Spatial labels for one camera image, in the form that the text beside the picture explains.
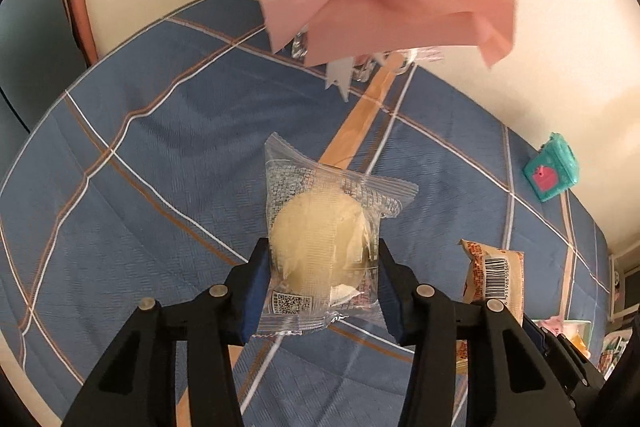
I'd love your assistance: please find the dark panel with pink edge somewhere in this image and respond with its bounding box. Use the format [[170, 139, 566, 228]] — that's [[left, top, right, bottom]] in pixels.
[[0, 0, 100, 168]]

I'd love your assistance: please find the small teal box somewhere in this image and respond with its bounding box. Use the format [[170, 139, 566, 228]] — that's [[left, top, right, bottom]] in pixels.
[[522, 132, 582, 202]]

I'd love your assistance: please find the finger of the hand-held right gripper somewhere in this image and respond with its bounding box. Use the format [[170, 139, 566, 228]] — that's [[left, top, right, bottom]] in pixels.
[[522, 322, 556, 358]]

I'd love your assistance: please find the blue plaid tablecloth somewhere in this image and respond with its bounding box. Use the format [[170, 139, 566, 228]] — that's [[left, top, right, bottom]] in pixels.
[[0, 0, 613, 427]]

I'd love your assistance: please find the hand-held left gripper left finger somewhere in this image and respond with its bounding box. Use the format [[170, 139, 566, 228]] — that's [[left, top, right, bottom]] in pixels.
[[60, 238, 273, 427]]

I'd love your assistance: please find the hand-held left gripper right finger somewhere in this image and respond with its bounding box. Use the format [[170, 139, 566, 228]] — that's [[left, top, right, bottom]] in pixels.
[[377, 238, 583, 427]]

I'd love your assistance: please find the beige barcode snack packet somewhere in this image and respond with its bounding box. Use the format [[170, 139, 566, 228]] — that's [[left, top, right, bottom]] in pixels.
[[455, 239, 526, 375]]

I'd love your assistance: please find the white round pastry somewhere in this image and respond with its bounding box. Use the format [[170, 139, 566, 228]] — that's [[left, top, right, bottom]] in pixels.
[[254, 132, 420, 338]]

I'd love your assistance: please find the stack of magazines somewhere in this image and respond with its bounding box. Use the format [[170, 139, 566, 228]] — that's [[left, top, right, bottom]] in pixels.
[[597, 329, 638, 375]]

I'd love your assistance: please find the white tray with green rim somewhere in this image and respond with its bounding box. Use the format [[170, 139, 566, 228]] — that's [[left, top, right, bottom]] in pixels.
[[530, 318, 593, 358]]

